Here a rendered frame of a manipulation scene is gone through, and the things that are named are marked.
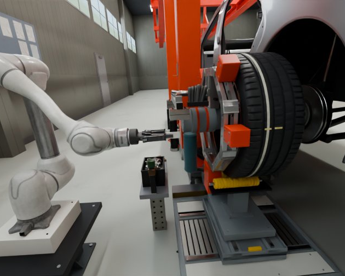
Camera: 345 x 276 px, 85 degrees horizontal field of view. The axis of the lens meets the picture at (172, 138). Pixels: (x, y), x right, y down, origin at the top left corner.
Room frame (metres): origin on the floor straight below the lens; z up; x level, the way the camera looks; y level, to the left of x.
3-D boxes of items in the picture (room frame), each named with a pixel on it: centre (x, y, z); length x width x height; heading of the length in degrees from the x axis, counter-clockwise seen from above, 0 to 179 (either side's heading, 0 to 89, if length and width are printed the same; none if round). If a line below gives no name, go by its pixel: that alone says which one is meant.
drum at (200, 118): (1.02, -0.16, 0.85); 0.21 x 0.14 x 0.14; 93
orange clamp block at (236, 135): (0.71, -0.25, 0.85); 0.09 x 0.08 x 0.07; 3
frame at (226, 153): (1.02, -0.23, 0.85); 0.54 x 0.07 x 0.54; 3
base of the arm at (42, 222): (0.82, 0.75, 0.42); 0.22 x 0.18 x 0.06; 9
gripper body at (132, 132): (0.84, 0.15, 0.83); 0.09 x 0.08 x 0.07; 93
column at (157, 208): (1.17, 0.14, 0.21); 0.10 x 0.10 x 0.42; 3
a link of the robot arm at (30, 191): (0.85, 0.75, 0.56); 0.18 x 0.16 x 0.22; 173
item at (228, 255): (1.01, -0.40, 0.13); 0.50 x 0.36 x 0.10; 3
